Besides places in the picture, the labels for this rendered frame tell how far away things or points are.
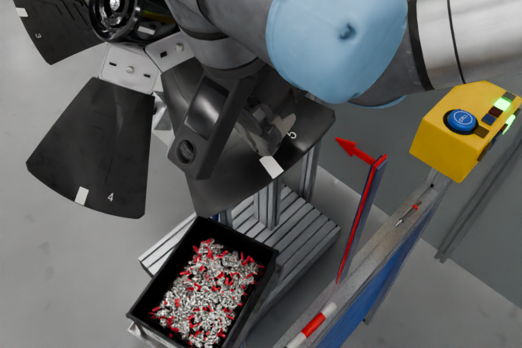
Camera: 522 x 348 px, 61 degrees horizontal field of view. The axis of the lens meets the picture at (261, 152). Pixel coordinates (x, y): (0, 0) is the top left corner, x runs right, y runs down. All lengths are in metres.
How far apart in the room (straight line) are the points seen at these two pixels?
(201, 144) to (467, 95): 0.53
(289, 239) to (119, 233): 0.69
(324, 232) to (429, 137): 1.03
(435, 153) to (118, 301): 1.31
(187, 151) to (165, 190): 1.54
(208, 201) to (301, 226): 1.18
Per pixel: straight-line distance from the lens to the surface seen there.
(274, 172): 0.57
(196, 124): 0.43
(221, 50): 0.37
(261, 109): 0.45
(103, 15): 0.74
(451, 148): 0.77
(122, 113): 0.79
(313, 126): 0.60
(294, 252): 1.69
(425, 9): 0.36
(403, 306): 1.77
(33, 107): 2.53
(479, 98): 0.83
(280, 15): 0.25
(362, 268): 0.83
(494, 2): 0.35
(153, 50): 0.70
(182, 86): 0.65
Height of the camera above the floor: 1.59
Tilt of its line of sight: 51 degrees down
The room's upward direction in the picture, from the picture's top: straight up
